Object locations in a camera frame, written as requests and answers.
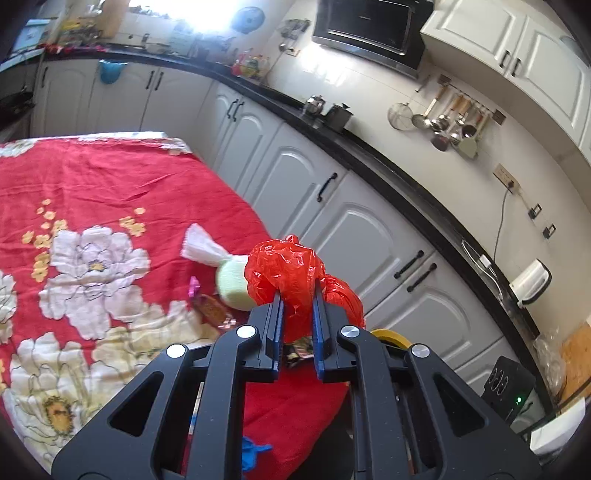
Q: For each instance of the pink candy wrapper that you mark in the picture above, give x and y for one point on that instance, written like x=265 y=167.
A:
x=194 y=288

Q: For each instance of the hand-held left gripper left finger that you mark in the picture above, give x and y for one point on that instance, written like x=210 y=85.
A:
x=278 y=332

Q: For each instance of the small hanging spoon rack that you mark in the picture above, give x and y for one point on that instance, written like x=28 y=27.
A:
x=293 y=32

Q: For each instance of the red plastic bag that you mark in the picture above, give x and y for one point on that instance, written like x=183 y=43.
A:
x=281 y=263

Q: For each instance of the black countertop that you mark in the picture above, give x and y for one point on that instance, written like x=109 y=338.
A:
x=369 y=150

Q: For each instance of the red floral blanket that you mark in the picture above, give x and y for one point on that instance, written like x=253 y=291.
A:
x=138 y=194

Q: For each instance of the black speaker box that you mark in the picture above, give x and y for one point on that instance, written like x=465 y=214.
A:
x=505 y=385

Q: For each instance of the cluster of condiment bottles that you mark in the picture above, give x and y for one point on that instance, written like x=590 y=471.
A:
x=249 y=64

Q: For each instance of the white countertop appliance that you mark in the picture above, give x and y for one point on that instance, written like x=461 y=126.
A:
x=531 y=282

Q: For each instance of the brown snack wrapper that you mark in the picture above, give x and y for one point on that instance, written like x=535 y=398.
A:
x=213 y=310

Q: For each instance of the steel pot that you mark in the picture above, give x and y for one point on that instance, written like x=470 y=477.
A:
x=339 y=117

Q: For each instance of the yellow-rimmed black trash bin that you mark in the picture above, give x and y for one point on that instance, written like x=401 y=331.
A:
x=392 y=336

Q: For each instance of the green foam sleeve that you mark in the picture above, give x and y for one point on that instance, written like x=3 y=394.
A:
x=231 y=284

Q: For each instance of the dark foil wrapper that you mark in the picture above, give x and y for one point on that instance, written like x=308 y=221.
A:
x=298 y=351

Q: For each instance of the white foam net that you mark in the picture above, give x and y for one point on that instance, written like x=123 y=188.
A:
x=201 y=244

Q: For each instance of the wooden cutting board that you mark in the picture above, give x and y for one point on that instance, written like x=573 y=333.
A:
x=577 y=360

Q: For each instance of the white upper cabinets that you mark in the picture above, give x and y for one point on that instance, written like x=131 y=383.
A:
x=521 y=41

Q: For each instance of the clear plastic bag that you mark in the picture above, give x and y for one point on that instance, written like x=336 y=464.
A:
x=551 y=360

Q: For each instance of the black microwave oven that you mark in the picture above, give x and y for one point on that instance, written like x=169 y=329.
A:
x=364 y=27

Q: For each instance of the blue round wall fixture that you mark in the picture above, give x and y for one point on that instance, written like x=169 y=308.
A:
x=248 y=19

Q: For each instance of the blue hanging cloth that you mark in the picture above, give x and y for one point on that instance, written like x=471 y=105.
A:
x=111 y=73

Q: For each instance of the white box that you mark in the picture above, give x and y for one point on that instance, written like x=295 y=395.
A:
x=558 y=429

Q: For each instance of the white base cabinets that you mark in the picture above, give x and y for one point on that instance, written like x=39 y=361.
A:
x=295 y=175

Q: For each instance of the steel kettle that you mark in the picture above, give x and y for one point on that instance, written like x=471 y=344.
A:
x=314 y=106

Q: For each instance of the row of hanging utensils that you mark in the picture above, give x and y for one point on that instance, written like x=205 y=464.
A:
x=455 y=124

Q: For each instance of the wall socket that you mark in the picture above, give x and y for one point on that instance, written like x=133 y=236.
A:
x=507 y=177

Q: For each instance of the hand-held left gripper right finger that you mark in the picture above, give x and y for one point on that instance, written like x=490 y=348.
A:
x=317 y=332

